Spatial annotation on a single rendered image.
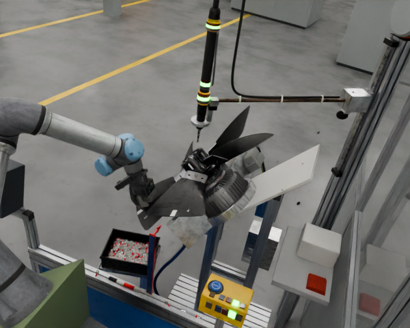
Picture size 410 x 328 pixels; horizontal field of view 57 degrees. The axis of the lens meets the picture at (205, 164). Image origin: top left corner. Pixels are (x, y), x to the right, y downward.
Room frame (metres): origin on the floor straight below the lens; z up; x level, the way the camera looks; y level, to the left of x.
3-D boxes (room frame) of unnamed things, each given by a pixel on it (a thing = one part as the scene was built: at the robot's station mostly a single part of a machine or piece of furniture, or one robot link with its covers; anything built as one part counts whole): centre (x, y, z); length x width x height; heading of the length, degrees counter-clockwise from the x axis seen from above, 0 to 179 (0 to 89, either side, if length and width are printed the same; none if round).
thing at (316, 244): (1.23, -0.57, 0.91); 0.17 x 0.16 x 0.11; 74
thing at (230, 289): (0.78, -0.14, 1.02); 0.16 x 0.10 x 0.11; 74
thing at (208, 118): (1.21, 0.03, 1.50); 0.09 x 0.07 x 0.10; 109
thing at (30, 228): (1.01, 0.65, 0.96); 0.03 x 0.03 x 0.20; 74
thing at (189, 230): (1.15, 0.03, 0.98); 0.20 x 0.16 x 0.20; 74
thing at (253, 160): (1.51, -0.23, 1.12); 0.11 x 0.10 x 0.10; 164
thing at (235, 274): (1.28, -0.21, 0.56); 0.19 x 0.04 x 0.04; 74
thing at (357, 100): (1.41, -0.55, 1.55); 0.10 x 0.07 x 0.08; 109
